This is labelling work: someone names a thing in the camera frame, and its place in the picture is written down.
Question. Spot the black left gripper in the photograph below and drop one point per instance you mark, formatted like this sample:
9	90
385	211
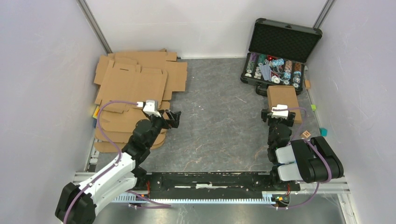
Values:
173	121

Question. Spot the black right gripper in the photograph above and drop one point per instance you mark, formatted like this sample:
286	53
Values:
265	115

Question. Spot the brown cardboard box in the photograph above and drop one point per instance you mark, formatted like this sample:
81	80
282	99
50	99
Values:
282	95

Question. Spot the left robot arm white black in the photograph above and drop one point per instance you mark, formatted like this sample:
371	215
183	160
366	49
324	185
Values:
81	203

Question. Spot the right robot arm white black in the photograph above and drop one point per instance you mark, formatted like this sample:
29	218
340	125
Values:
308	160

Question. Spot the wooden letter cube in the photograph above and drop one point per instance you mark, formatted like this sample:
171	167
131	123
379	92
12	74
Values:
305	135

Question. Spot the small wooden block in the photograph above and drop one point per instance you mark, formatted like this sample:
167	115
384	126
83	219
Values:
307	84

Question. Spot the stack of flat cardboard sheets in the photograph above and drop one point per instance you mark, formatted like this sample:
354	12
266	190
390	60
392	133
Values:
133	76

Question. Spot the teal cube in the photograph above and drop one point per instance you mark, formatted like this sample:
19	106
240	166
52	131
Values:
323	131

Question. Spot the black poker chip case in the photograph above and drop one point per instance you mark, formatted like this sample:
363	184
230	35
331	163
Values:
277	55

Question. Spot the colourful blocks under cardboard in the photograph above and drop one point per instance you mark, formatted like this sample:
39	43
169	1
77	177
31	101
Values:
95	115

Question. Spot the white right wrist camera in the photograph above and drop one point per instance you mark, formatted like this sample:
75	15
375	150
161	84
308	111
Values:
280	112

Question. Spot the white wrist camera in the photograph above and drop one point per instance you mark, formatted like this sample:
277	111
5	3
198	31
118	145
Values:
149	107
280	112

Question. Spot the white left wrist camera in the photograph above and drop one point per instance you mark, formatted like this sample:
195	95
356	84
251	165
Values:
149	107

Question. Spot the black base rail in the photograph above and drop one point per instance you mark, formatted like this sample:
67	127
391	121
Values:
210	185

